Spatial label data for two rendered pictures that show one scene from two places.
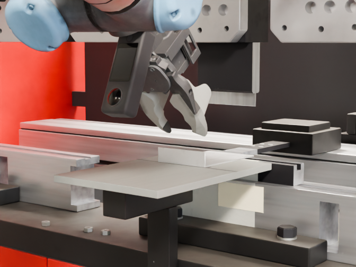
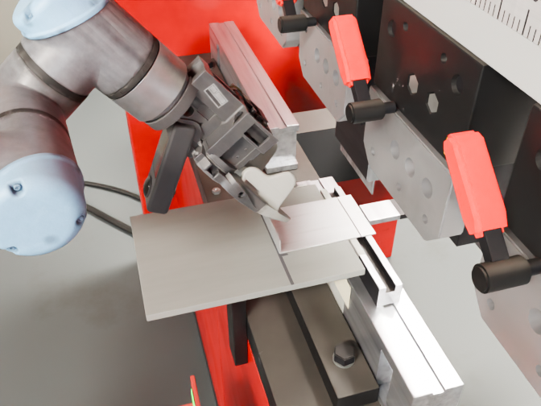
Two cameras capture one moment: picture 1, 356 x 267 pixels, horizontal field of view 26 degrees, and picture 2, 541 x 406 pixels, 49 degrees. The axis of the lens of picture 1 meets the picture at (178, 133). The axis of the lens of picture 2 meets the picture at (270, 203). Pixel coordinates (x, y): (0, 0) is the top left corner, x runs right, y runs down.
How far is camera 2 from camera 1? 0.79 m
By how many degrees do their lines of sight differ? 45
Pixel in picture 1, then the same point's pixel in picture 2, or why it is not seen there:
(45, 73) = not seen: outside the picture
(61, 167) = not seen: hidden behind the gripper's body
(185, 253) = (264, 310)
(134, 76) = (159, 176)
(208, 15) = (327, 73)
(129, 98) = (152, 198)
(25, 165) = not seen: hidden behind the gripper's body
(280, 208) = (358, 320)
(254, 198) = (344, 289)
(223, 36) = (333, 111)
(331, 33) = (406, 202)
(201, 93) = (276, 184)
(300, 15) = (386, 150)
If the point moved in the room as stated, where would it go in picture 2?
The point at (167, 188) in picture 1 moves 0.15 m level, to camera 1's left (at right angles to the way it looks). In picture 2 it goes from (163, 312) to (74, 257)
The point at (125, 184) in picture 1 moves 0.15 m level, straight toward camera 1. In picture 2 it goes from (147, 277) to (48, 367)
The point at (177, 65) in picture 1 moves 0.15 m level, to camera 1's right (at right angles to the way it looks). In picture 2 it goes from (242, 153) to (362, 203)
